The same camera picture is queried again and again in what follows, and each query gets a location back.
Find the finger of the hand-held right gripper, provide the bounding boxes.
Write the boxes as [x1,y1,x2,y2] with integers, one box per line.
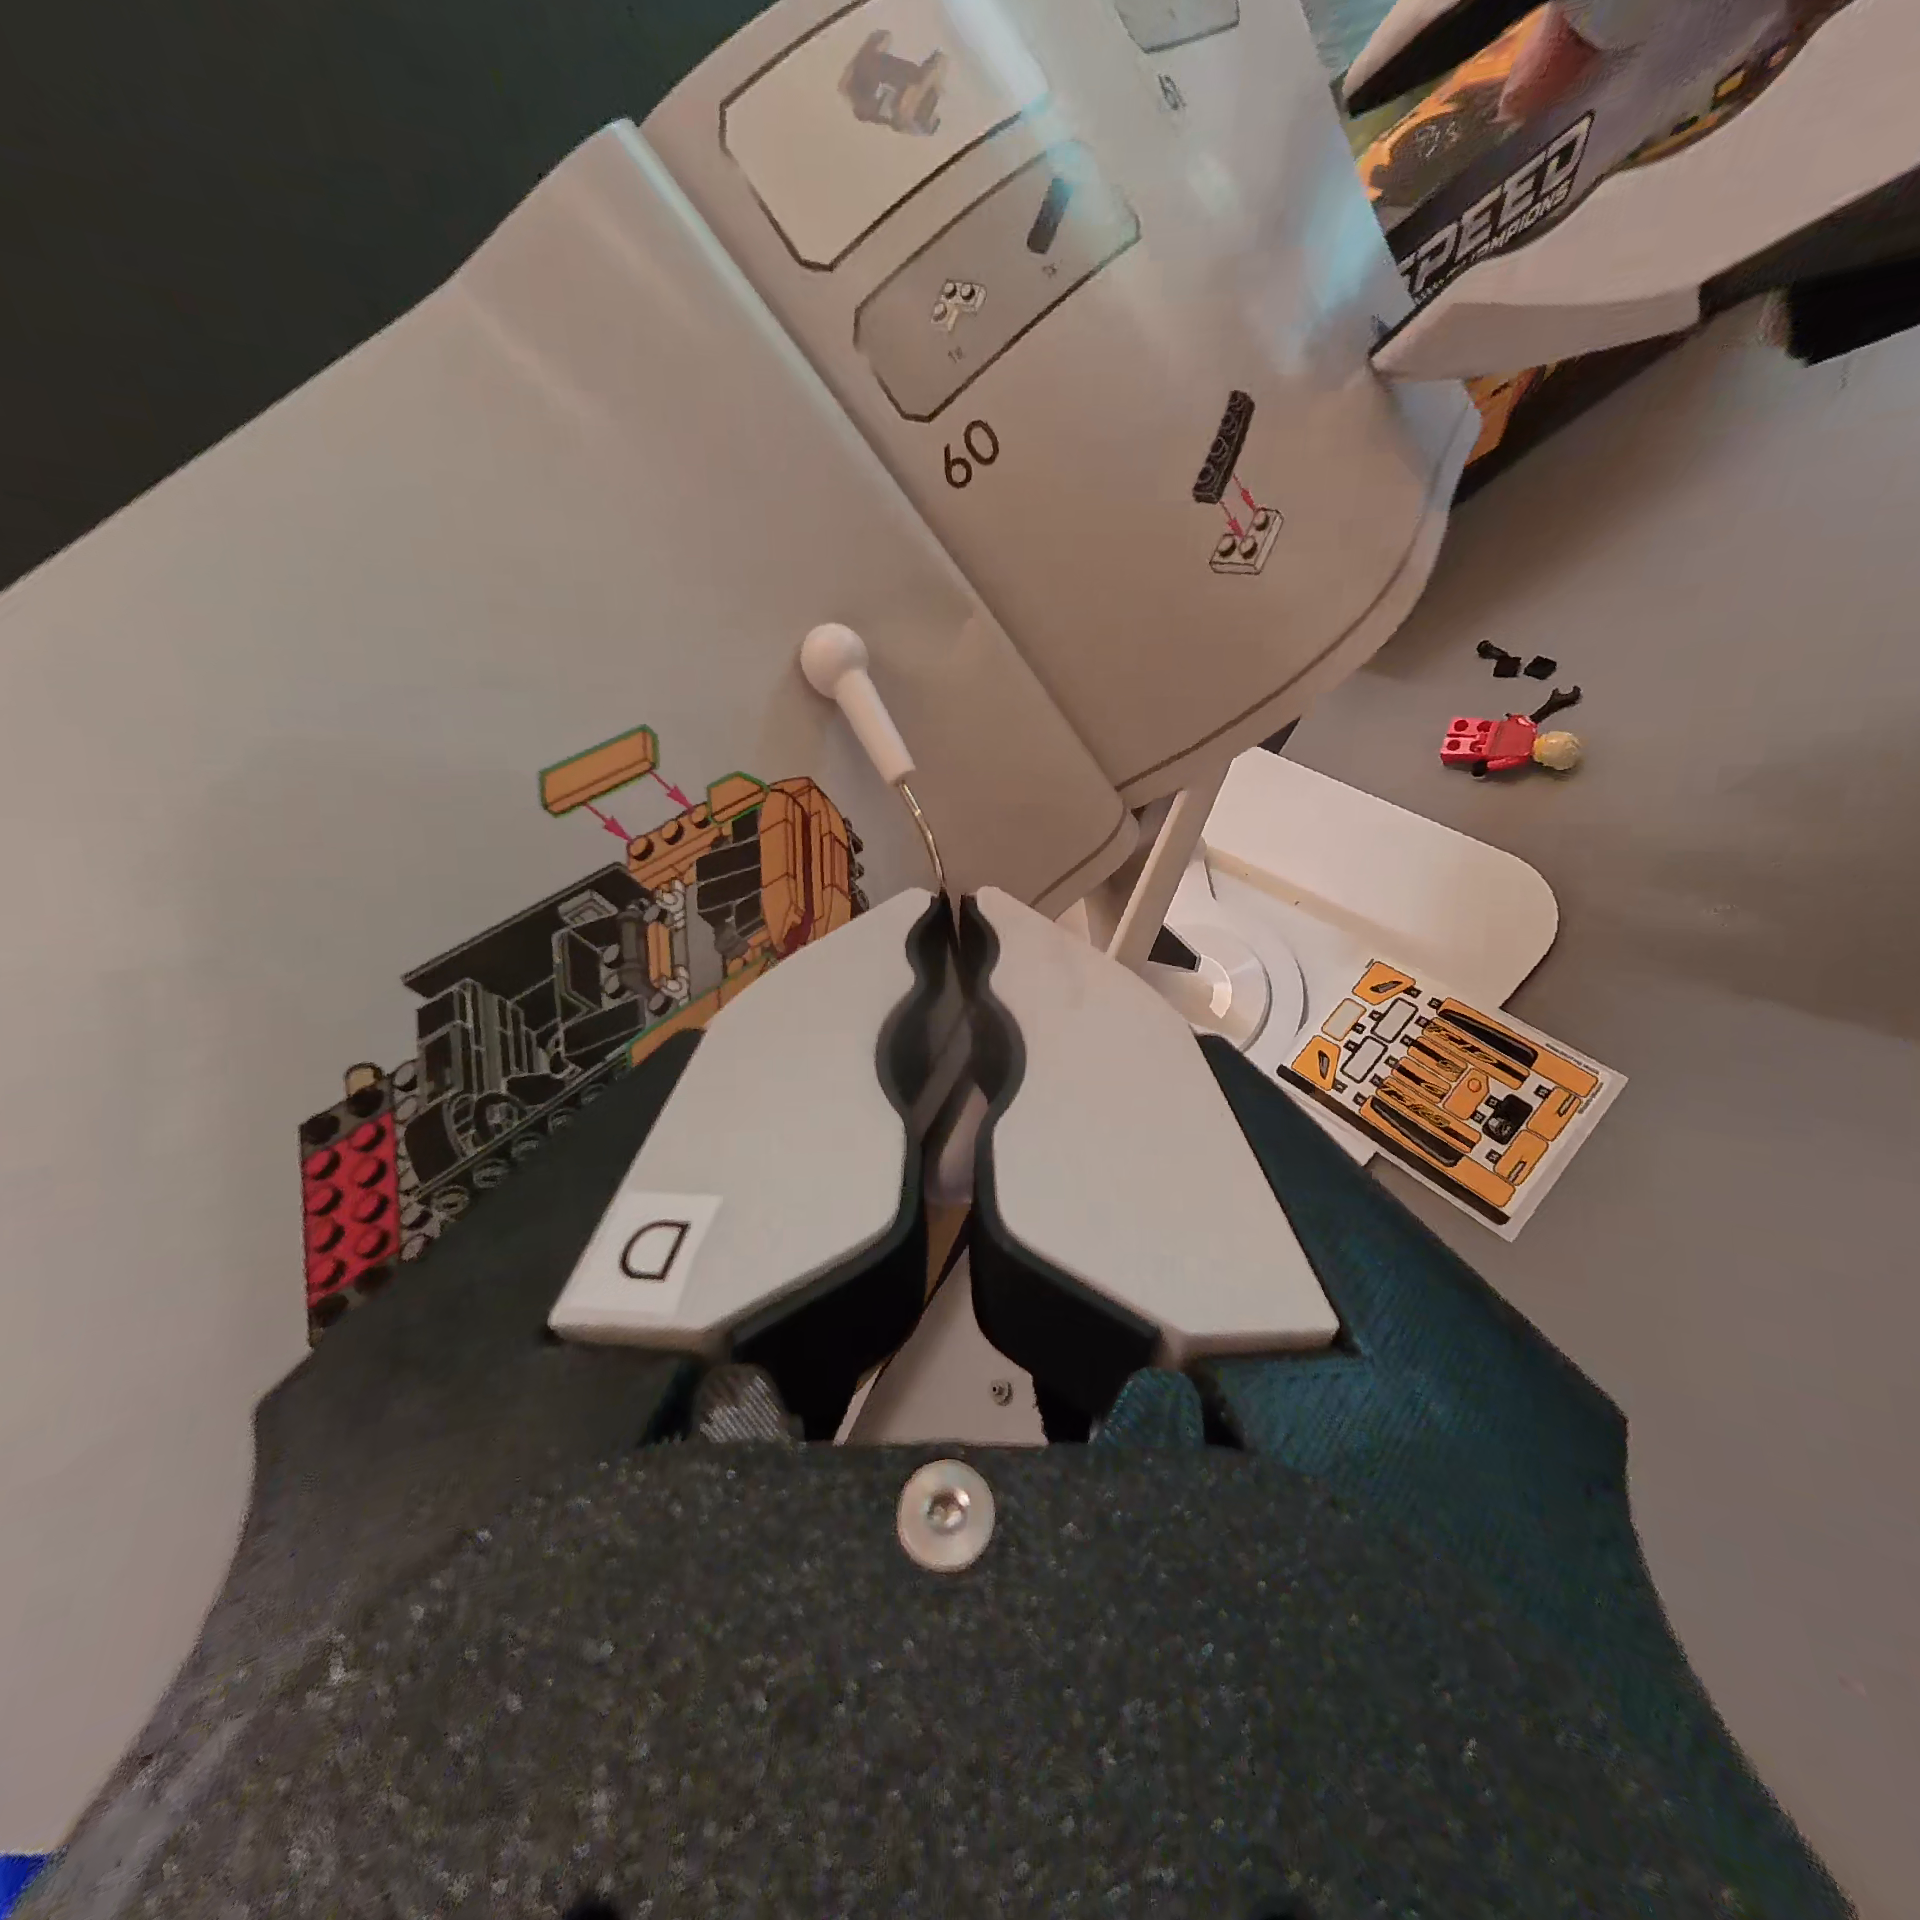
[1370,0,1920,381]
[1338,0,1566,117]

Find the orange lego sticker sheet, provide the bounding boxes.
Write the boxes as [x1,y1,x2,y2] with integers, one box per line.
[1275,956,1632,1245]

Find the person's right hand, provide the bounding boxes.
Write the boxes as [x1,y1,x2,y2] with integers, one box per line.
[1499,12,1604,117]

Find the white book stand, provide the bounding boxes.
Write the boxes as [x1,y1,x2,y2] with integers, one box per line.
[799,623,1277,1053]

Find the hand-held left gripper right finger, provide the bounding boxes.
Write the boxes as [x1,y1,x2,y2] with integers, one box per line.
[960,888,1344,1445]

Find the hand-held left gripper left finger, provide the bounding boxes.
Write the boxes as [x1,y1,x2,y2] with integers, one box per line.
[548,888,964,1443]

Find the lego set box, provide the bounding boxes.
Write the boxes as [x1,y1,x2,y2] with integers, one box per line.
[1350,0,1806,508]

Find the lego instruction booklet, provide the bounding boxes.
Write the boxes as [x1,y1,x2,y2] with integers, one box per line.
[0,0,1469,1855]

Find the black backdrop panel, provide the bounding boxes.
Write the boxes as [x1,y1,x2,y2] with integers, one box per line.
[0,0,786,591]

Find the red lego minifigure parts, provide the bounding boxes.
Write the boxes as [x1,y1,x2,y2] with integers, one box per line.
[1441,712,1588,783]

